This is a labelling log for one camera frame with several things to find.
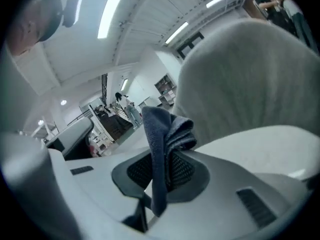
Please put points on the person's light long-sleeve shirt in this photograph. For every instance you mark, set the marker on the person's light long-sleeve shirt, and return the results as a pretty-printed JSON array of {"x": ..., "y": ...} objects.
[{"x": 17, "y": 96}]

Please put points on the brown staircase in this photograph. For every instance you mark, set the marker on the brown staircase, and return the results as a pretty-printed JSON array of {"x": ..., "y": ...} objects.
[{"x": 115, "y": 126}]

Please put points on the blue wiping cloth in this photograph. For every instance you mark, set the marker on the blue wiping cloth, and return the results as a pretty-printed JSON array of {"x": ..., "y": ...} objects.
[{"x": 157, "y": 134}]

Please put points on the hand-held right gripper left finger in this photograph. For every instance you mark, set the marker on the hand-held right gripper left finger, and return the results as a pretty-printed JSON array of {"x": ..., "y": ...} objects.
[{"x": 95, "y": 196}]

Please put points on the grey wall shelf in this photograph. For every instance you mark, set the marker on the grey wall shelf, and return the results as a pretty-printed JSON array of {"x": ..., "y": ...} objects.
[{"x": 163, "y": 85}]

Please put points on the black mezzanine railing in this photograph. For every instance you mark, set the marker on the black mezzanine railing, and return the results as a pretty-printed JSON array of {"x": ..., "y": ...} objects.
[{"x": 104, "y": 89}]

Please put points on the black double door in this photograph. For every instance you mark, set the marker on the black double door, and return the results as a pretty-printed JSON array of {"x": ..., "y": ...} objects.
[{"x": 200, "y": 36}]

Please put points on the person's head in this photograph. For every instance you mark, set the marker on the person's head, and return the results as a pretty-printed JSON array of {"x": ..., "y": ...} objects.
[{"x": 25, "y": 31}]

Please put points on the black head-mounted camera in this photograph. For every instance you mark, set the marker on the black head-mounted camera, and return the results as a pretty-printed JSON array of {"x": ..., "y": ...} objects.
[{"x": 72, "y": 11}]

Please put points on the light grey fabric seat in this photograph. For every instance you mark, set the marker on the light grey fabric seat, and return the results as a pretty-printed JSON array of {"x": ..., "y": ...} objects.
[{"x": 237, "y": 79}]

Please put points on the grey desk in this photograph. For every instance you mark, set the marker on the grey desk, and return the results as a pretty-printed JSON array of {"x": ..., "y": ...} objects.
[{"x": 166, "y": 99}]

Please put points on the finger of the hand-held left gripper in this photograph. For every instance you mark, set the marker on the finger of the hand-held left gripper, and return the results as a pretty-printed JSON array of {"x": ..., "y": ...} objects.
[{"x": 75, "y": 131}]

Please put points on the round ceiling spotlight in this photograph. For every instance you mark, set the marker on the round ceiling spotlight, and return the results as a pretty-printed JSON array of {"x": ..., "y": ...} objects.
[
  {"x": 63, "y": 102},
  {"x": 40, "y": 122}
]

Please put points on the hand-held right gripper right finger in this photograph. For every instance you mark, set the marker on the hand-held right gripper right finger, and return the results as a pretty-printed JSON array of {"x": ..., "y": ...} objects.
[{"x": 225, "y": 209}]

